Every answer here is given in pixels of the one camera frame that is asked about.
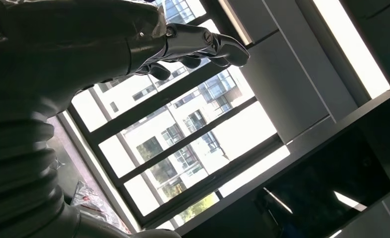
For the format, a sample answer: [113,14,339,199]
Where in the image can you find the dark window frame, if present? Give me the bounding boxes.
[57,0,291,231]

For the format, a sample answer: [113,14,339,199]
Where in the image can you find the black inbound scanning machine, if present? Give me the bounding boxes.
[173,80,390,238]

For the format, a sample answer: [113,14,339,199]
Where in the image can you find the white poly parcel, red stripes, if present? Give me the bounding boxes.
[70,180,130,235]

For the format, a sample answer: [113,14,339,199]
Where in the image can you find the pale building outside window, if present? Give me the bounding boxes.
[96,0,245,204]

